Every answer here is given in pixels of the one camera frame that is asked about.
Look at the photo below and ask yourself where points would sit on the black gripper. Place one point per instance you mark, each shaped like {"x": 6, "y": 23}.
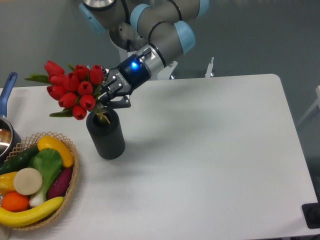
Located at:
{"x": 121, "y": 81}

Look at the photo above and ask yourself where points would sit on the red tulip bouquet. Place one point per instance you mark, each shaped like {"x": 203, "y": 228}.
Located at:
{"x": 76, "y": 91}

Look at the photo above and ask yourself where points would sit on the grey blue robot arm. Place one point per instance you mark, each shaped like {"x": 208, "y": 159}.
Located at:
{"x": 166, "y": 33}

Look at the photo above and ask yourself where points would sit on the dark grey ribbed vase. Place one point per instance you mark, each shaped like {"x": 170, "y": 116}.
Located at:
{"x": 108, "y": 138}

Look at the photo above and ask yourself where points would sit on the yellow squash upper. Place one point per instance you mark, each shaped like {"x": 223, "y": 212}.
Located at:
{"x": 50, "y": 142}

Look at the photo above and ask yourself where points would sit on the woven wicker basket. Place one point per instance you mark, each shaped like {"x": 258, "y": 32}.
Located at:
{"x": 31, "y": 141}

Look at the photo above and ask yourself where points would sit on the green bok choy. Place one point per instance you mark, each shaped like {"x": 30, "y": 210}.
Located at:
{"x": 49, "y": 163}

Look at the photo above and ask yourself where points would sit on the purple sweet potato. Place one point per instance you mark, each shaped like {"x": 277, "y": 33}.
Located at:
{"x": 61, "y": 184}

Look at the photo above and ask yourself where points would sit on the green cucumber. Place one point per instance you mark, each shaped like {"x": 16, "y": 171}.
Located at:
{"x": 19, "y": 161}

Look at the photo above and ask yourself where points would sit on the beige round disc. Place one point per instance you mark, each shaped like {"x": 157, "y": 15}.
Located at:
{"x": 27, "y": 181}

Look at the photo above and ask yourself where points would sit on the yellow bell pepper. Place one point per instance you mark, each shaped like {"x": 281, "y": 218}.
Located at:
{"x": 7, "y": 183}

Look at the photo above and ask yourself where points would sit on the orange fruit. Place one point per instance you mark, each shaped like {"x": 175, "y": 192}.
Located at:
{"x": 15, "y": 202}

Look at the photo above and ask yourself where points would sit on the yellow banana squash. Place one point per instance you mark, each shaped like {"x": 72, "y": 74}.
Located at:
{"x": 30, "y": 216}

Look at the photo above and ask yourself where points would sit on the white furniture piece right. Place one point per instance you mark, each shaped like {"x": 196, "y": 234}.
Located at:
{"x": 312, "y": 111}

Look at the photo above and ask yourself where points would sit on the black box at edge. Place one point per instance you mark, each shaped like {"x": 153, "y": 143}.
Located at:
{"x": 311, "y": 212}

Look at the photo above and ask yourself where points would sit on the white clamp post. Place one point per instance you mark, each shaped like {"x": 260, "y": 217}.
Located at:
{"x": 209, "y": 71}

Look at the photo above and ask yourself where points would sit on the blue handled saucepan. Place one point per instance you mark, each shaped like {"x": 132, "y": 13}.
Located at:
{"x": 8, "y": 136}

